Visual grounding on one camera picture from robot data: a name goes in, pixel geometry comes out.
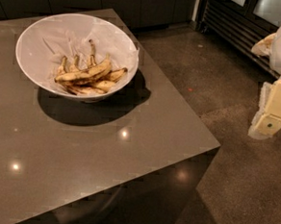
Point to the white bowl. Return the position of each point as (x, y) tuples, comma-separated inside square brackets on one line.
[(34, 57)]

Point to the spotted yellow banana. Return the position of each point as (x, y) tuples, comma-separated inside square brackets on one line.
[(86, 75)]

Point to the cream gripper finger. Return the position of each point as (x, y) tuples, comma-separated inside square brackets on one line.
[(267, 120), (264, 47)]

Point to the front lower yellow banana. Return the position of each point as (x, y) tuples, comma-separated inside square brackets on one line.
[(100, 87)]

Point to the white paper liner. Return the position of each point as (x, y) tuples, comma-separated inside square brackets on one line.
[(73, 53)]

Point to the right short yellow banana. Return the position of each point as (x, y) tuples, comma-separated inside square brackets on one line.
[(115, 75)]

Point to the dark lower cabinets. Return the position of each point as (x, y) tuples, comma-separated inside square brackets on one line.
[(135, 13)]

